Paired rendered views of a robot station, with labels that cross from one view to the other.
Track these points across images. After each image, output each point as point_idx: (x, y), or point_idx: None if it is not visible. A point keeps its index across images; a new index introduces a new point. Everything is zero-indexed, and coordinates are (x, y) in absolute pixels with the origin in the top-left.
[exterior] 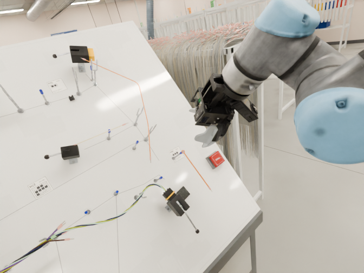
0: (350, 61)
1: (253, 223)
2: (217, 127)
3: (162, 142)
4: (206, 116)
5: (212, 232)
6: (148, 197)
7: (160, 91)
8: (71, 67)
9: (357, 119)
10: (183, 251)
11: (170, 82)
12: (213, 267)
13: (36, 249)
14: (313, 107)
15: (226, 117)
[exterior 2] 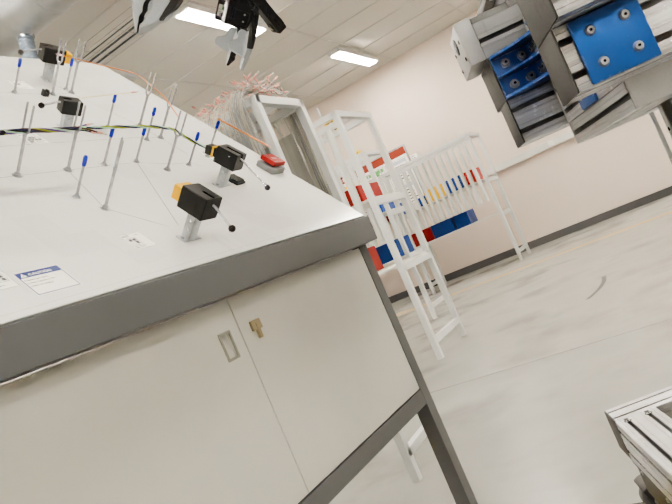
0: None
1: (357, 221)
2: (247, 30)
3: (185, 143)
4: (232, 6)
5: (294, 214)
6: (184, 173)
7: (164, 112)
8: (33, 77)
9: None
10: (255, 216)
11: (176, 109)
12: (309, 236)
13: (67, 127)
14: None
15: (252, 14)
